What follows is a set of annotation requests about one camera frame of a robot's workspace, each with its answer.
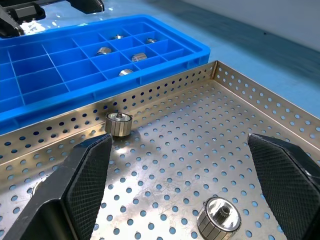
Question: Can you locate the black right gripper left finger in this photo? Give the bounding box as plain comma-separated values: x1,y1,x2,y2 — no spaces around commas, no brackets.
0,133,113,240

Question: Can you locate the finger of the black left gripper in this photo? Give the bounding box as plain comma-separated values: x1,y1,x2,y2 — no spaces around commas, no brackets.
67,0,105,15
0,4,25,39

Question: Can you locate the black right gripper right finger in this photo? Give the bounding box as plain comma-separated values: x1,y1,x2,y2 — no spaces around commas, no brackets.
246,133,320,240

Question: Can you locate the blue compartment tray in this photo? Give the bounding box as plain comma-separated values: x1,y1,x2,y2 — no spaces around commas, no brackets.
0,14,211,137

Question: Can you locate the perforated metal tray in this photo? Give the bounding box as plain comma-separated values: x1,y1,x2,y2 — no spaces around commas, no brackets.
0,59,320,240

